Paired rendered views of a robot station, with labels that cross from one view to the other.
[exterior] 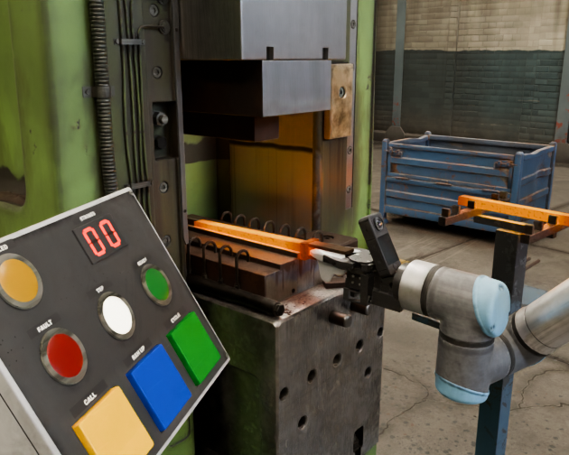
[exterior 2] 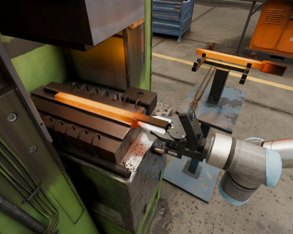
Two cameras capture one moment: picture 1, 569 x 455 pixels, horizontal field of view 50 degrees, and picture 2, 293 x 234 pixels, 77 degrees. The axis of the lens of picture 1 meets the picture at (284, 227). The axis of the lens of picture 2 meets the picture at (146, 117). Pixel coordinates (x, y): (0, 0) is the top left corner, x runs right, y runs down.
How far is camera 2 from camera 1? 0.75 m
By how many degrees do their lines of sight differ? 30
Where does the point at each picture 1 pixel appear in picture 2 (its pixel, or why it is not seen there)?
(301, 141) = not seen: hidden behind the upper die
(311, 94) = (131, 7)
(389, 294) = (196, 153)
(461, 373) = (243, 198)
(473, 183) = (166, 16)
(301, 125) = not seen: hidden behind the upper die
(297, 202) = (116, 68)
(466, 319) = (256, 181)
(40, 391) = not seen: outside the picture
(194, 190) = (49, 62)
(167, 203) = (22, 126)
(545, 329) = (287, 165)
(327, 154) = (131, 38)
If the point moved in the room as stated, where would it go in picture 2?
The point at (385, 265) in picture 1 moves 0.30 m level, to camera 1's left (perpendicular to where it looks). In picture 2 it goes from (196, 142) to (77, 169)
